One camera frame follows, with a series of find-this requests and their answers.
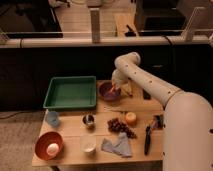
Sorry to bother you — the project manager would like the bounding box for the small dark toy block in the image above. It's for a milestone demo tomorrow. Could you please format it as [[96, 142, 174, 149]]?
[[154, 115, 164, 129]]

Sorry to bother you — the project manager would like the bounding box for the white egg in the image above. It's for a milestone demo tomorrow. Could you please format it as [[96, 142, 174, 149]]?
[[46, 143, 59, 156]]

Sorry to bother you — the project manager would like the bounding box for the orange fruit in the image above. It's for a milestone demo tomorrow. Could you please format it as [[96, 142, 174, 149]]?
[[125, 112, 137, 125]]

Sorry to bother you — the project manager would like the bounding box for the black remote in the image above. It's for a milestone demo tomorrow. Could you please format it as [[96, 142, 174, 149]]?
[[143, 90, 151, 100]]

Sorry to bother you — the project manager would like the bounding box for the small metal cup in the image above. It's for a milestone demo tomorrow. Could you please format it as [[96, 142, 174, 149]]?
[[82, 114, 95, 129]]

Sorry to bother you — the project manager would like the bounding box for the white cup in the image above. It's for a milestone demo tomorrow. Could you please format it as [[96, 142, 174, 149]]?
[[80, 135, 96, 154]]

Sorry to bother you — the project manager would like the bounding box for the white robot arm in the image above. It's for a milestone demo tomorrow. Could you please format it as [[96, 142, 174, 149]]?
[[112, 52, 213, 171]]

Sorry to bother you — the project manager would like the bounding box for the blue plastic cup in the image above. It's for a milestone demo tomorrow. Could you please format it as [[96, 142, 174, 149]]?
[[45, 111, 60, 127]]

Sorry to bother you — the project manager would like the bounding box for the bunch of dark grapes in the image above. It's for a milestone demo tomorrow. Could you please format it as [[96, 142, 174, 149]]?
[[107, 118, 137, 139]]

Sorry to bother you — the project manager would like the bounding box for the green plastic tray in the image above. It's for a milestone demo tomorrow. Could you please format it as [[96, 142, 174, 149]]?
[[43, 76, 97, 110]]

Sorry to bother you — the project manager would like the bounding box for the purple bowl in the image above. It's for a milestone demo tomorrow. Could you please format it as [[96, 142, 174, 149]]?
[[98, 82, 121, 101]]

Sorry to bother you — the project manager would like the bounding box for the black knife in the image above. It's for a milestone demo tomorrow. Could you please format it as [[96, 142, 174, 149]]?
[[144, 126, 151, 155]]

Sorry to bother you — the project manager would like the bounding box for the blue cloth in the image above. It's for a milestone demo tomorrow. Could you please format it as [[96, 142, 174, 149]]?
[[101, 132, 132, 157]]

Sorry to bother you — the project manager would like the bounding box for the orange bowl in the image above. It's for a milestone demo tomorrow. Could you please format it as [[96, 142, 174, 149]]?
[[35, 131, 63, 160]]

